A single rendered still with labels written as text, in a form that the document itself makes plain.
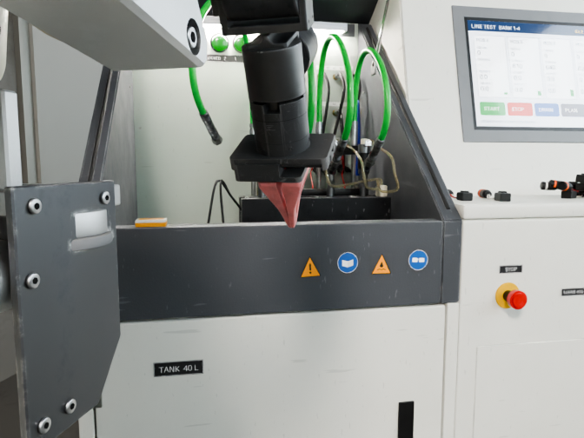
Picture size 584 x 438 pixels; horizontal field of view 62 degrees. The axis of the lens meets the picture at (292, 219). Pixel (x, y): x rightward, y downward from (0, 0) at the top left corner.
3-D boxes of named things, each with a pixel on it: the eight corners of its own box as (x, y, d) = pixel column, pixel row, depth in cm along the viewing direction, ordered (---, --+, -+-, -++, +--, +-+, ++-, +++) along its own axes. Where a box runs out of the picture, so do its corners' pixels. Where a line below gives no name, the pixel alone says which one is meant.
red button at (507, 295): (507, 315, 92) (507, 288, 91) (494, 308, 95) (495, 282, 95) (531, 313, 92) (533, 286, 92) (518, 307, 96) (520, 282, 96)
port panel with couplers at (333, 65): (314, 165, 137) (314, 51, 134) (311, 165, 141) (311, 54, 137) (358, 165, 140) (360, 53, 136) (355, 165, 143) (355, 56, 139)
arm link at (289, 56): (231, 41, 44) (294, 36, 42) (251, 25, 49) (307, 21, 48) (243, 115, 47) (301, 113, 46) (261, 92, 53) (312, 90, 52)
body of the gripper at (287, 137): (248, 149, 56) (238, 85, 52) (336, 149, 54) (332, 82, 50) (230, 175, 51) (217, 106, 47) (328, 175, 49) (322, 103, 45)
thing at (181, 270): (98, 322, 82) (93, 228, 80) (103, 315, 87) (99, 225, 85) (440, 303, 93) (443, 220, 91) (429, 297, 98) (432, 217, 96)
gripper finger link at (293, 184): (261, 209, 60) (249, 138, 56) (317, 210, 59) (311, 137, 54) (245, 240, 55) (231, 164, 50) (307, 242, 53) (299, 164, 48)
